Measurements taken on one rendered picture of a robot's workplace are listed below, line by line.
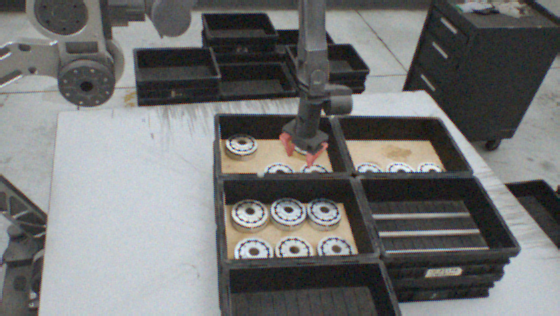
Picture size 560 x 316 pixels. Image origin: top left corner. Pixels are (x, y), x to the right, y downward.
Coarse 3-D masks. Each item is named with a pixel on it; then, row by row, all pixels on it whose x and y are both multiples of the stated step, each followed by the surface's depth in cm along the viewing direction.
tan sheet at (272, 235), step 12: (228, 216) 142; (228, 228) 138; (264, 228) 140; (276, 228) 140; (300, 228) 141; (312, 228) 142; (336, 228) 143; (348, 228) 144; (228, 240) 135; (240, 240) 136; (264, 240) 136; (276, 240) 137; (312, 240) 139; (348, 240) 140; (228, 252) 132
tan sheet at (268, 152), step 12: (264, 144) 168; (276, 144) 169; (228, 156) 161; (264, 156) 163; (276, 156) 164; (288, 156) 165; (324, 156) 167; (228, 168) 157; (240, 168) 157; (252, 168) 158; (264, 168) 159; (300, 168) 161
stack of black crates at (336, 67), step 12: (288, 48) 271; (336, 48) 281; (348, 48) 283; (288, 60) 271; (336, 60) 287; (348, 60) 285; (360, 60) 271; (288, 72) 271; (336, 72) 257; (348, 72) 259; (360, 72) 261; (336, 84) 262; (348, 84) 265; (360, 84) 268
